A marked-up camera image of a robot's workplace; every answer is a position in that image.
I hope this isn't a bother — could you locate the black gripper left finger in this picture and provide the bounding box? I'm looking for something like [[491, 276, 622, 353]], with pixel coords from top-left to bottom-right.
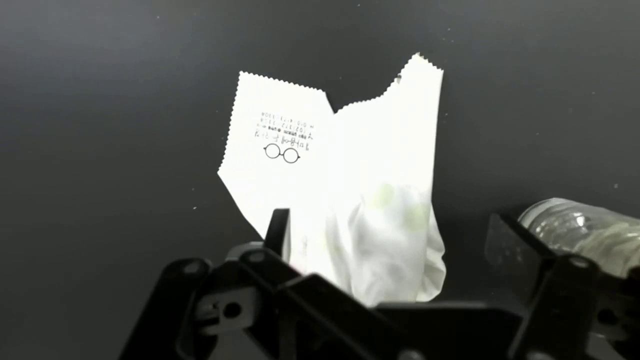
[[121, 205, 428, 360]]

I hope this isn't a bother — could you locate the clear glass cup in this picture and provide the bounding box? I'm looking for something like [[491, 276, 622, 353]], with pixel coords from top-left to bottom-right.
[[516, 196, 640, 280]]

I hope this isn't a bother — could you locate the white lens cleaning towel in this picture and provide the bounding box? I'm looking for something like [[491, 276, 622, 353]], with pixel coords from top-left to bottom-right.
[[216, 49, 448, 308]]

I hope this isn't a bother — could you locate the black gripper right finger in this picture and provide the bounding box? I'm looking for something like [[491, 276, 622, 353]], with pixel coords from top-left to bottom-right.
[[484, 210, 640, 360]]

